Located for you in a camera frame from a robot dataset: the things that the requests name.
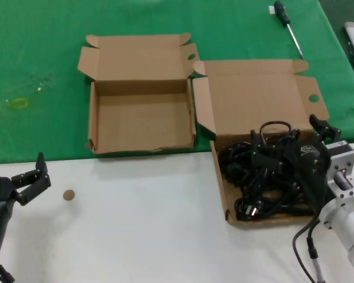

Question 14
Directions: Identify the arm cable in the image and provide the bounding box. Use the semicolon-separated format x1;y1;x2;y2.
293;216;327;283
0;261;15;283

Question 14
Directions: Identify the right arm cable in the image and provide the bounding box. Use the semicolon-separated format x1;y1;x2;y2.
293;216;327;283

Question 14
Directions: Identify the tangle of black power cables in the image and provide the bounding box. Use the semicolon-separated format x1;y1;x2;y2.
218;120;316;221

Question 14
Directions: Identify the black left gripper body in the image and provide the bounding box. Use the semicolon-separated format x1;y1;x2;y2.
0;176;19;205

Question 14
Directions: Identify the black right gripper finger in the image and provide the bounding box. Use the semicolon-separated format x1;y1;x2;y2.
309;114;342;146
251;129;287;178

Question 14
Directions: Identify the brown cardboard box frayed rim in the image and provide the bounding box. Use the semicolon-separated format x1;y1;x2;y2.
77;32;201;154

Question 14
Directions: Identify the coiled black cable with plug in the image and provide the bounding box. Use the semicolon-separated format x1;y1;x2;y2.
235;194;313;221

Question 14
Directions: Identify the green-black handled screwdriver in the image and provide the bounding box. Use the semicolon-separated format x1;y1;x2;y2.
273;0;304;59

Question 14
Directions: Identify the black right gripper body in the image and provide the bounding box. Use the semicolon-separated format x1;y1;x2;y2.
283;137;333;213

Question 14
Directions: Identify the green table cloth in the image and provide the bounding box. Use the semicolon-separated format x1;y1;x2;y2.
0;0;354;165

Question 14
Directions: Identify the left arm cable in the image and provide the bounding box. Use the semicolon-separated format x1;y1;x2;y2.
0;261;15;283

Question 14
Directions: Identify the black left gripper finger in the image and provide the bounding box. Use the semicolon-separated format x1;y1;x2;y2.
11;152;50;187
17;173;52;206

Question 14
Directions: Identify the open brown cardboard box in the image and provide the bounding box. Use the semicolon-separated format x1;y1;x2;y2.
191;58;330;227

